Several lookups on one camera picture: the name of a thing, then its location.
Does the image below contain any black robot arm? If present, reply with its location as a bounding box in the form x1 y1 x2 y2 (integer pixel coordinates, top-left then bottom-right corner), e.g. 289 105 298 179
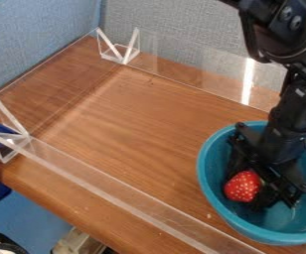
218 0 306 210

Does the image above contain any beige object under table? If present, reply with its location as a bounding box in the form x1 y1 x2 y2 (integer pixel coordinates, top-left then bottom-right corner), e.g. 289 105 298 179
51 227 106 254

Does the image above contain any red strawberry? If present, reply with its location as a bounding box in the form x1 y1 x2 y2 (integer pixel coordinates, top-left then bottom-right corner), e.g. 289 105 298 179
223 171 261 202

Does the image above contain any blue plastic bowl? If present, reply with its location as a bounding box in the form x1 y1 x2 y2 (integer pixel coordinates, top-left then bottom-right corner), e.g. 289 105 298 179
197 125 306 246

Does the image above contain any clear acrylic barrier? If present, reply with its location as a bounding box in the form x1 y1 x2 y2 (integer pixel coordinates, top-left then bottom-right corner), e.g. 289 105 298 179
0 27 306 254

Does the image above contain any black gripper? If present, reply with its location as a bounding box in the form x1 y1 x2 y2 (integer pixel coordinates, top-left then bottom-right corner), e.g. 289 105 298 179
226 122 306 211

